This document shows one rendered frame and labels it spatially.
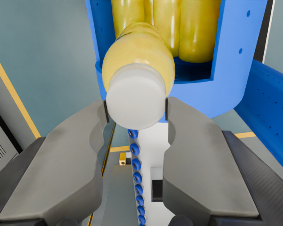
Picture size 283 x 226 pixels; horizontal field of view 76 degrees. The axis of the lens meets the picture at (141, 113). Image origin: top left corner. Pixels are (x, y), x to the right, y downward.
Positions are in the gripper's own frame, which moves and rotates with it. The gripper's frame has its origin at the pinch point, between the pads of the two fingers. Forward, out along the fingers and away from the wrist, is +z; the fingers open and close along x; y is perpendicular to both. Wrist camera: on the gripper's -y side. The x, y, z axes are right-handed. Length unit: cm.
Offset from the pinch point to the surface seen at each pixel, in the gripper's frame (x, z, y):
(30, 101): -107, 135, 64
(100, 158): -27, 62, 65
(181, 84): 5.1, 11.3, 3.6
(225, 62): 10.7, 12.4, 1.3
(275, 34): 95, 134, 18
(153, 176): 2, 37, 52
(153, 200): 1, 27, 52
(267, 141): 46, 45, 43
